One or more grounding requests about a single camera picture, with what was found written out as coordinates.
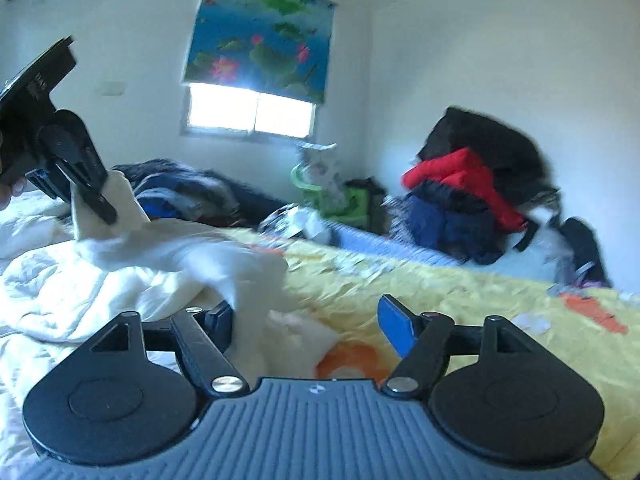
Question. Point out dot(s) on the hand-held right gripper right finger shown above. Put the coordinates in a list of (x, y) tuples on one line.
[(397, 327)]

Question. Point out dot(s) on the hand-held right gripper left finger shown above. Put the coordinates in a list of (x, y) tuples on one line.
[(200, 350)]

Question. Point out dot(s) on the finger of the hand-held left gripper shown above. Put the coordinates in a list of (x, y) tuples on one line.
[(97, 200), (50, 185)]

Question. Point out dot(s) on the pile of dark clothes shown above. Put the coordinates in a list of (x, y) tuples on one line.
[(200, 190)]

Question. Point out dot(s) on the person's left hand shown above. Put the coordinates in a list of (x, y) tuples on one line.
[(7, 195)]

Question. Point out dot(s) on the yellow floral bedsheet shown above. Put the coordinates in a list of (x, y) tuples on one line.
[(475, 300)]

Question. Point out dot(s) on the blue striped cloth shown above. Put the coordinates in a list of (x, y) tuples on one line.
[(380, 245)]

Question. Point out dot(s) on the white quilt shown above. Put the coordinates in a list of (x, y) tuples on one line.
[(45, 280)]

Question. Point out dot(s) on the navy jacket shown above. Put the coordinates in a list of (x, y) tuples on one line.
[(450, 225)]

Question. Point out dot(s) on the green and black bag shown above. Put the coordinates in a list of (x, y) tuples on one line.
[(367, 202)]

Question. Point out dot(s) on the crumpled patterned cloth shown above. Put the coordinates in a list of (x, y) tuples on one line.
[(300, 222)]

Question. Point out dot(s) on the red jacket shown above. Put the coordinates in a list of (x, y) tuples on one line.
[(465, 175)]

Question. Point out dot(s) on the window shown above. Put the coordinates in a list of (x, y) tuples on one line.
[(250, 112)]

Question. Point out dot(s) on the white plastic bag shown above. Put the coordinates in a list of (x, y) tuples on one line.
[(320, 165)]

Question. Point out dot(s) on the lotus print roller blind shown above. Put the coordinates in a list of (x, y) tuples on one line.
[(260, 30)]

